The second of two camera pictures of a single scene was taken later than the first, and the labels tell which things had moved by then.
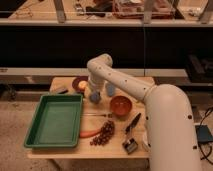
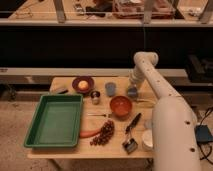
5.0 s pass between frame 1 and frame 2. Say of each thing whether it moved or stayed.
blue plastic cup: stayed
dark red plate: stayed
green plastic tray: stayed
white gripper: moved
